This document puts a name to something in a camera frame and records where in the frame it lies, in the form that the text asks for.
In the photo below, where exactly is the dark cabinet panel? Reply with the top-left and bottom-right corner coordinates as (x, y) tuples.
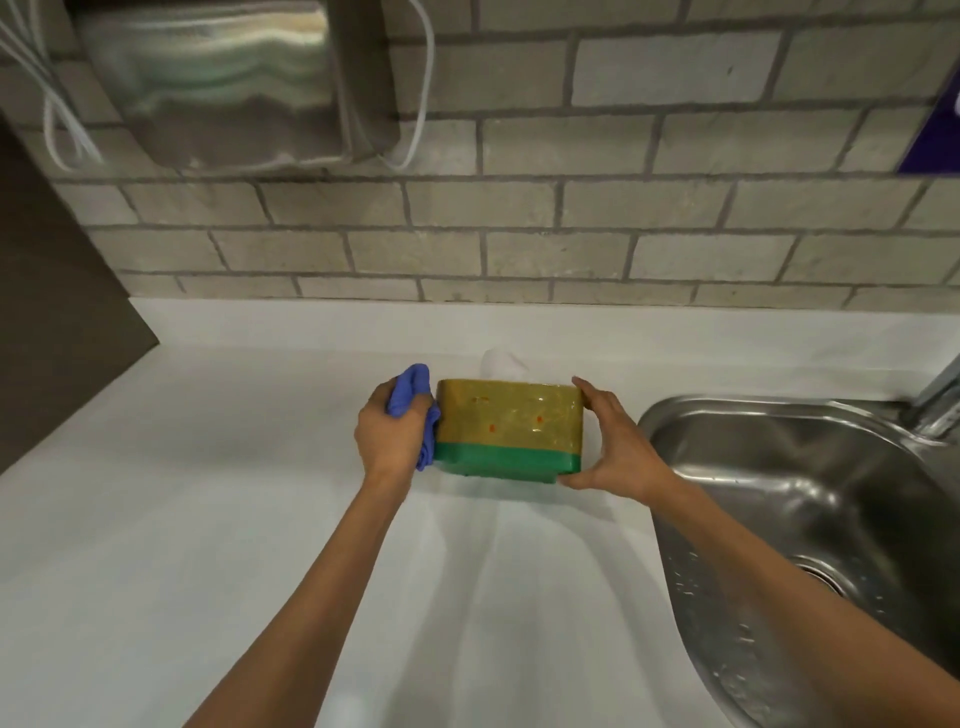
(0, 112), (162, 477)

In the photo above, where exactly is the person's right hand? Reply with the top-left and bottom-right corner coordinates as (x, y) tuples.
(556, 375), (680, 505)

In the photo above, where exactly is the stainless steel sink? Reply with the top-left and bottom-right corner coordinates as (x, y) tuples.
(637, 395), (960, 728)

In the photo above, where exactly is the chrome faucet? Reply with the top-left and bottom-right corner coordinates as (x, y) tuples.
(904, 351), (960, 444)

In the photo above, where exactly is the white cable bundle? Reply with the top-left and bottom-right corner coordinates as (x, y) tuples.
(0, 0), (106, 174)

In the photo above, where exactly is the stainless steel wall dispenser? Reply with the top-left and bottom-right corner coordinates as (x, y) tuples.
(66, 0), (402, 175)

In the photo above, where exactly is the person's left hand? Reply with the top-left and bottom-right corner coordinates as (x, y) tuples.
(354, 377), (442, 485)

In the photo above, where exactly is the person's left forearm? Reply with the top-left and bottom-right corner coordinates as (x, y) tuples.
(183, 471), (418, 728)

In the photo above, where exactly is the purple wall sign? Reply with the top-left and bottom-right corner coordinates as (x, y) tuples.
(897, 75), (960, 177)

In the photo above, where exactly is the person's right forearm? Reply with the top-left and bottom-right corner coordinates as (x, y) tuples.
(646, 474), (960, 728)

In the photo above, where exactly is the blue cleaning cloth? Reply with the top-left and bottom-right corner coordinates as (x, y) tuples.
(385, 363), (442, 473)

